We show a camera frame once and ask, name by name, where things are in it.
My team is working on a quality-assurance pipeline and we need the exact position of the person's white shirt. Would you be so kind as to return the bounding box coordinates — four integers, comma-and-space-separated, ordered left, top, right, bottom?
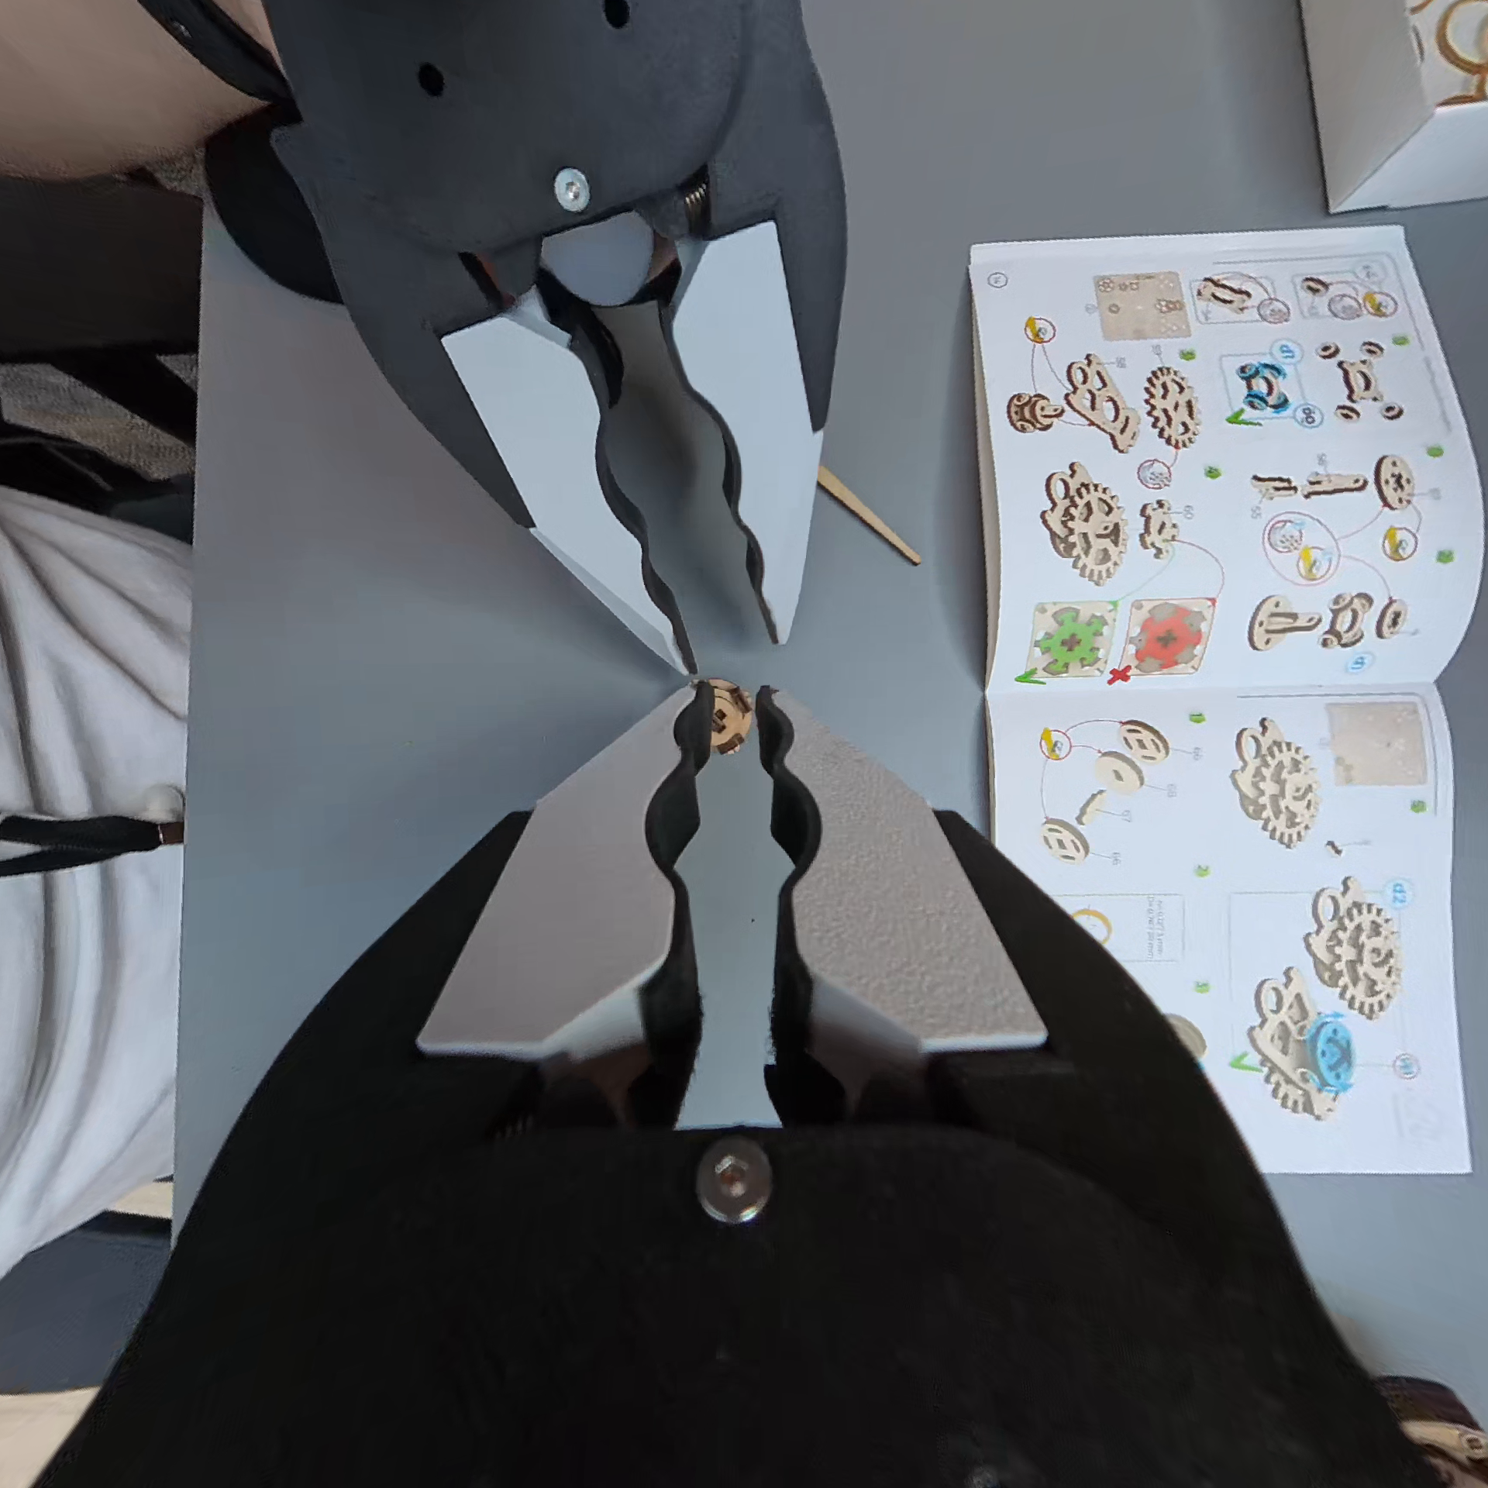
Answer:
0, 485, 195, 1277

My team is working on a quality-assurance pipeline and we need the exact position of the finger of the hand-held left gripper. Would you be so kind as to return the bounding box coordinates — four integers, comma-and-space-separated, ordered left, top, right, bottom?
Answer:
437, 293, 698, 678
653, 217, 827, 648

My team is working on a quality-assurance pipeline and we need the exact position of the thin wooden stick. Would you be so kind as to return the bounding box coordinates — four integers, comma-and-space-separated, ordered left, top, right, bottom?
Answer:
816, 463, 924, 568

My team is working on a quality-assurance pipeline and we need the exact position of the small wooden gear piece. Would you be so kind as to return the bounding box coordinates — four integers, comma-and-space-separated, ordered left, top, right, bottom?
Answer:
698, 680, 758, 756

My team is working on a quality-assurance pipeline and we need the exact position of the white cardboard box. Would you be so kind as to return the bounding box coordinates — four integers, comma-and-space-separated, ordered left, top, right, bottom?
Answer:
1295, 0, 1488, 215

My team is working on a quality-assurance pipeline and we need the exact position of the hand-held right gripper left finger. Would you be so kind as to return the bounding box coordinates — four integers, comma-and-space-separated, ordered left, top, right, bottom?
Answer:
414, 683, 714, 1126

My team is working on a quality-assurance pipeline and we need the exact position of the black strap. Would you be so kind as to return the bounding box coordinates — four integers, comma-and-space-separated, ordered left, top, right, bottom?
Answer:
0, 812, 186, 878

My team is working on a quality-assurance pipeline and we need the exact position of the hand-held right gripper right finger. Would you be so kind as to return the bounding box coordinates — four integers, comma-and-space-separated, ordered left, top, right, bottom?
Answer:
756, 685, 1050, 1096

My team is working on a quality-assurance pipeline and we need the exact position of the puzzle instruction booklet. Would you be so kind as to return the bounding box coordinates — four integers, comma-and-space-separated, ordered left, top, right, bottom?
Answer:
967, 223, 1475, 1176

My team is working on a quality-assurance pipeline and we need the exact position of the black office chair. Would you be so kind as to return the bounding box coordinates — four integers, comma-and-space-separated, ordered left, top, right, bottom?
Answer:
0, 173, 209, 541

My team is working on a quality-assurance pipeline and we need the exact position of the person's left forearm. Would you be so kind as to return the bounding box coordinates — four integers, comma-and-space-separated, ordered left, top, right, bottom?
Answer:
0, 0, 278, 182

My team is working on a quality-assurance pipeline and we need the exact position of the grey desk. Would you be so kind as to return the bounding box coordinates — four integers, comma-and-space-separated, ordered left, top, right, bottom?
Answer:
171, 0, 1488, 1413

